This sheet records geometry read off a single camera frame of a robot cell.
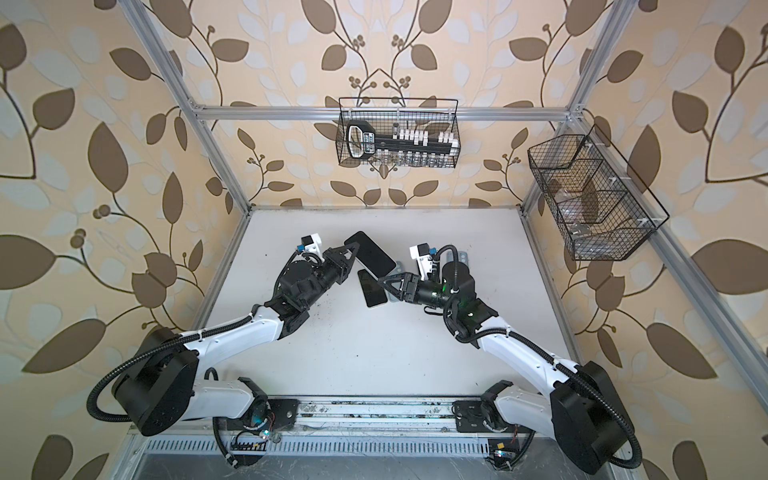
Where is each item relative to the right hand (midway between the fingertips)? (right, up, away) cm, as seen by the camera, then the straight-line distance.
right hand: (382, 286), depth 72 cm
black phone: (-4, +7, +6) cm, 10 cm away
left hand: (-5, +10, +3) cm, 12 cm away
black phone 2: (-4, -6, +24) cm, 25 cm away
